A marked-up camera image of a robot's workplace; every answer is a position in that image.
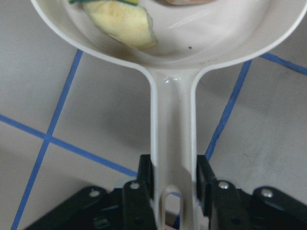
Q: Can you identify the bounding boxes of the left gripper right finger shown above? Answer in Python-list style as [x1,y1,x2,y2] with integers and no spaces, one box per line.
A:
[196,155,242,230]

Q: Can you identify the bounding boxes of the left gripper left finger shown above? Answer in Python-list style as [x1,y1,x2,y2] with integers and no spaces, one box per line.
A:
[122,155,155,230]

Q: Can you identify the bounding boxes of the white dustpan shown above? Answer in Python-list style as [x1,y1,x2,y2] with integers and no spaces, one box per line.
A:
[32,0,307,230]

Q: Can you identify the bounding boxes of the pale apple slice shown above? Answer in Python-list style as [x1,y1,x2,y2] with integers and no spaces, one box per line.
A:
[83,0,157,49]

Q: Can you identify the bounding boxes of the brown potato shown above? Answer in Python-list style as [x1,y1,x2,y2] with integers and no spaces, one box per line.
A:
[166,0,213,6]

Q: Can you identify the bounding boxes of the yellow green sponge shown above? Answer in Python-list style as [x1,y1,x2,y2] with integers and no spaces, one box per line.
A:
[68,0,140,7]

